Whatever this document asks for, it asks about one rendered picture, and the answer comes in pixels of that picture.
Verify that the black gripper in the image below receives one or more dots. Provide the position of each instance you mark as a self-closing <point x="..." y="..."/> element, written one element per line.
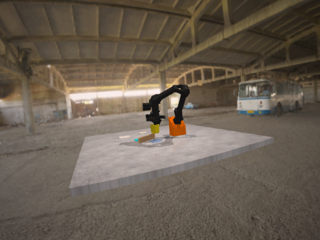
<point x="156" y="117"/>

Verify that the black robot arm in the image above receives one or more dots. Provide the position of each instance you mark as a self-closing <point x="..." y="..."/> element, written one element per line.
<point x="156" y="99"/>

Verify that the orange flat bar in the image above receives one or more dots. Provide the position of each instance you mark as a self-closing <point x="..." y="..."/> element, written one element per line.
<point x="146" y="138"/>

